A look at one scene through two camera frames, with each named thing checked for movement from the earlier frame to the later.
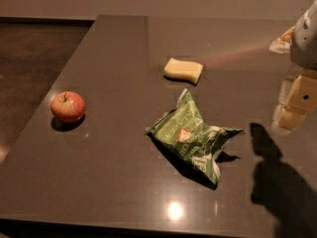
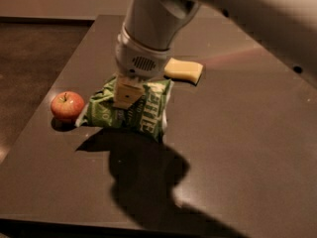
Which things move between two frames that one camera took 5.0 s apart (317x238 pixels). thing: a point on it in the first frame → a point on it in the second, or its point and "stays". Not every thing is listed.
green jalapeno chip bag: (190, 141) → (146, 116)
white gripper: (305, 40) → (140, 60)
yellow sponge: (187, 70) stays
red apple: (67, 106) stays
